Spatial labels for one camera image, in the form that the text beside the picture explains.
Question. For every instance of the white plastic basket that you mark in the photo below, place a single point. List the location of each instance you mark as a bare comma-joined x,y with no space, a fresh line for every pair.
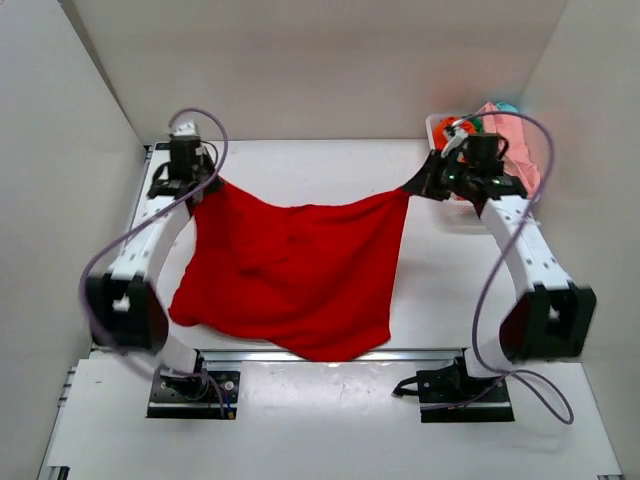
455,213

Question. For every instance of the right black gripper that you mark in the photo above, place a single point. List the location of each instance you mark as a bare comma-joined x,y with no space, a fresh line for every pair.
424,183

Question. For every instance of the orange t-shirt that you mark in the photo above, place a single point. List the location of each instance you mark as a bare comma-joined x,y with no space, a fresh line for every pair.
440,135

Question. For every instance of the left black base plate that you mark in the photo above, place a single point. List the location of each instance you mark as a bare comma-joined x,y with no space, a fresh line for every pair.
180,398

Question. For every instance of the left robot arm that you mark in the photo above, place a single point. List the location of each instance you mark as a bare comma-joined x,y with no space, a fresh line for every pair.
117,288

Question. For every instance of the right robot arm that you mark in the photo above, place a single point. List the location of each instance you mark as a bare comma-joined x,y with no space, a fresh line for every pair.
552,315

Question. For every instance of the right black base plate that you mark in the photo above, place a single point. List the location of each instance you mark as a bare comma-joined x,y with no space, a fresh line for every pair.
450,396

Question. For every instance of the red t-shirt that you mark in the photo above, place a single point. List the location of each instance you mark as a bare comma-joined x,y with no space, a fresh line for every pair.
316,280

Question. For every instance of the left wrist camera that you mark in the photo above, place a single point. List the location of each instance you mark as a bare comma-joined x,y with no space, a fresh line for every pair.
184,128

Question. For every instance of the pink t-shirt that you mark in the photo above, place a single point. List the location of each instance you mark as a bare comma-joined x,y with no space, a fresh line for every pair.
517,161

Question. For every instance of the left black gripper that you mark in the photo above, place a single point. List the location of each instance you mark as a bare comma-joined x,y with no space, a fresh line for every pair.
214,184

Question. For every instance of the aluminium table rail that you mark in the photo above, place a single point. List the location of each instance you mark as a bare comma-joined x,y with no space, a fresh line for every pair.
384,355

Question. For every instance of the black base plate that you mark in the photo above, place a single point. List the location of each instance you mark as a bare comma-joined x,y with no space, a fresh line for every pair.
450,396
180,398

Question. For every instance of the light blue t-shirt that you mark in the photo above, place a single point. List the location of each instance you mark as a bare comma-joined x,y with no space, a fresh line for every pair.
506,108

